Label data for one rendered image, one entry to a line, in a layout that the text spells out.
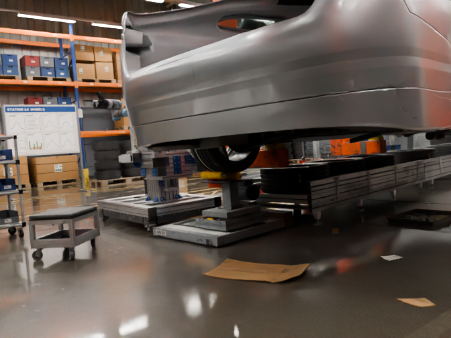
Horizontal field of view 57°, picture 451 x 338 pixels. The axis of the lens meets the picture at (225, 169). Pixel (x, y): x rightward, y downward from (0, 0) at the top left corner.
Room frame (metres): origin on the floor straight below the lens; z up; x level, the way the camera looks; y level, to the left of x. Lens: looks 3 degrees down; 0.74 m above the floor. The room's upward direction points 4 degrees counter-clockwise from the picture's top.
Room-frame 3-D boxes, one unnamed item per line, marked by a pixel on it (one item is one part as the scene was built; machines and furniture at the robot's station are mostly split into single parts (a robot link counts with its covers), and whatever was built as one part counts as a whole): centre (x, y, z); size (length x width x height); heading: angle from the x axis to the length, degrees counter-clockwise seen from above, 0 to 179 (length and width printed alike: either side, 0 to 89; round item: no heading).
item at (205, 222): (3.49, -0.03, 0.13); 0.50 x 0.36 x 0.10; 134
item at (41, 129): (8.68, 3.68, 0.98); 1.50 x 0.50 x 1.95; 128
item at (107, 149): (10.87, 2.71, 0.55); 1.40 x 0.80 x 1.09; 130
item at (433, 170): (5.90, -2.56, 0.20); 1.00 x 0.86 x 0.39; 134
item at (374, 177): (4.41, -1.59, 0.28); 2.47 x 0.06 x 0.22; 134
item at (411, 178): (4.70, -1.31, 0.14); 2.47 x 0.85 x 0.27; 134
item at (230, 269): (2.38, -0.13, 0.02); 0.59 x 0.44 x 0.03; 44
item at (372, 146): (5.23, -1.73, 0.69); 0.52 x 0.17 x 0.35; 44
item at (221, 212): (3.49, -0.03, 0.32); 0.40 x 0.30 x 0.28; 134
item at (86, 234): (3.23, 1.27, 0.17); 0.43 x 0.36 x 0.34; 170
